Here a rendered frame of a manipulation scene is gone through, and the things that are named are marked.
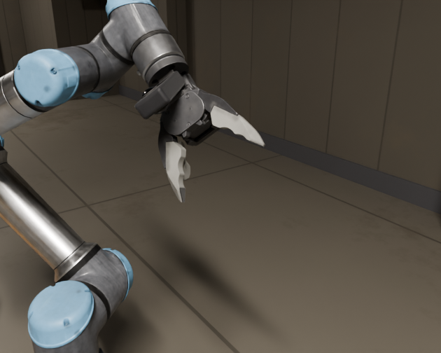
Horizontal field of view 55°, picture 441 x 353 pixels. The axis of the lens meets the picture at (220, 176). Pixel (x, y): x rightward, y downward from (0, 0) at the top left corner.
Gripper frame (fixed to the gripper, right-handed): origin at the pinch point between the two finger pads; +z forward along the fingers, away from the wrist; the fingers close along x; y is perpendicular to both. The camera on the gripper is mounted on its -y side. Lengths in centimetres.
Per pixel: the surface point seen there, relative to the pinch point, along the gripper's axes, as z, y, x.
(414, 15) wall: -62, 180, -72
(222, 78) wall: -145, 272, 48
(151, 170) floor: -84, 191, 107
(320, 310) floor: 35, 104, 28
